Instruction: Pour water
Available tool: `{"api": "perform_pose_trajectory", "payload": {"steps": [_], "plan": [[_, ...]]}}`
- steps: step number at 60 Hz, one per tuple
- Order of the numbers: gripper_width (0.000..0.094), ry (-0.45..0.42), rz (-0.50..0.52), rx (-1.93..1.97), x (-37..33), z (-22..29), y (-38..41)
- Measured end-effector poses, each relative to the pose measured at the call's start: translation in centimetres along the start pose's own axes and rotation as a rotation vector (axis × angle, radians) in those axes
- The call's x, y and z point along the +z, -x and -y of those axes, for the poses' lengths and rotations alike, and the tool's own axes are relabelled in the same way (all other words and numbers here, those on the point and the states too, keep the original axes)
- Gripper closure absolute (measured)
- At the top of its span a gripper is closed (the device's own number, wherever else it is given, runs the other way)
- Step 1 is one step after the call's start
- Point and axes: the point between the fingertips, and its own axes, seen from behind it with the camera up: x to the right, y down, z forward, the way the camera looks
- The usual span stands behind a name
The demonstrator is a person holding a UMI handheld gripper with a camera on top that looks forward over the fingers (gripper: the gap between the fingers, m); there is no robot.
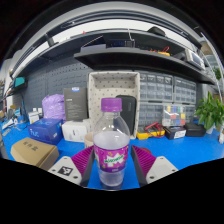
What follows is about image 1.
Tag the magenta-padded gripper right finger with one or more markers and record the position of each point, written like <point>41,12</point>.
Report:
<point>160,168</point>

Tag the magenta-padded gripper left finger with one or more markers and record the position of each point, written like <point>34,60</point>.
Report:
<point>65,170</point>

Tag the clear purple-labelled drink bottle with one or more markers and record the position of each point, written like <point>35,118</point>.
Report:
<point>111,156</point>

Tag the yellow multimeter with leads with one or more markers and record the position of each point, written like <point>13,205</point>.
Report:
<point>146,133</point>

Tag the brown cardboard box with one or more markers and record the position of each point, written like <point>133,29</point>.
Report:
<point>31,151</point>

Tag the beige patterned cup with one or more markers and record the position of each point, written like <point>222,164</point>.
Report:
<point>88,140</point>

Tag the black box with white label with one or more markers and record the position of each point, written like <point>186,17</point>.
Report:
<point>175,132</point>

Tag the white product box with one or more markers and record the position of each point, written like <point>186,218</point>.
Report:
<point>75,130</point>

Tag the blue product box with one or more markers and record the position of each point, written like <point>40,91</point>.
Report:
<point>45,130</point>

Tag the plain black case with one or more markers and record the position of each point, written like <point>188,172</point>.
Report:
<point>195,130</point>

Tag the clear parts organizer box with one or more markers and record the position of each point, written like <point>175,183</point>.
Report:
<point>174,115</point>

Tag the small white card stand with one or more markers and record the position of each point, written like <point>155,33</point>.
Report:
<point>33,117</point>

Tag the purple plastic bag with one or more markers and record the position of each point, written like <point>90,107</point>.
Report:
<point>53,106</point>

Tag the black zip pouch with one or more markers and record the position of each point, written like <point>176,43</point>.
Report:
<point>129,110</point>

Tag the dark grey flat box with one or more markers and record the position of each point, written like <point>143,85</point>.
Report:
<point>76,104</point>

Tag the green potted plant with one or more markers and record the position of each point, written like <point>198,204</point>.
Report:
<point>210,111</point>

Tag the narrow grey drawer cabinet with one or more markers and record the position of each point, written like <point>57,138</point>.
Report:
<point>185,91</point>

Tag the wide grey drawer cabinet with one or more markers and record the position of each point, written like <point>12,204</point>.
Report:
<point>156,86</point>

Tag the beige dotted storage bin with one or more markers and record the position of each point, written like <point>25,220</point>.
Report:
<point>110,85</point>

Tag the teal device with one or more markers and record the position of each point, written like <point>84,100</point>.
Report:
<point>19,81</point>

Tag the black wall shelf unit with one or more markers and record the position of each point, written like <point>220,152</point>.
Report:
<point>133,58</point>

